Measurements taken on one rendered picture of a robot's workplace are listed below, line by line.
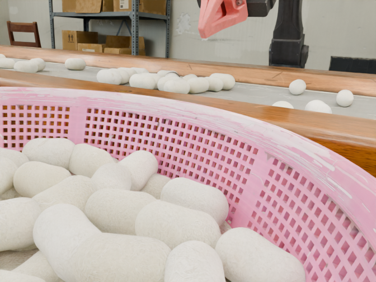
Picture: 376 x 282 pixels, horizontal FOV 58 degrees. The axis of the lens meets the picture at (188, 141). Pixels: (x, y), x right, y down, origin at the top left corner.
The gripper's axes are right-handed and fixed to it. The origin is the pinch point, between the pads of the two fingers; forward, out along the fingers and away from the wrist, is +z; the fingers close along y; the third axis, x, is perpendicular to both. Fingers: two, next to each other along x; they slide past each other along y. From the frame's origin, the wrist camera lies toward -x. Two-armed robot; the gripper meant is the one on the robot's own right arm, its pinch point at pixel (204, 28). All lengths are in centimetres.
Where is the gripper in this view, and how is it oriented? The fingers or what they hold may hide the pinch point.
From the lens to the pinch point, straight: 39.5
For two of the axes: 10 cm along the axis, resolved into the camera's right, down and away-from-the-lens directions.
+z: -4.1, 8.0, -4.4
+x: 2.9, 5.7, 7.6
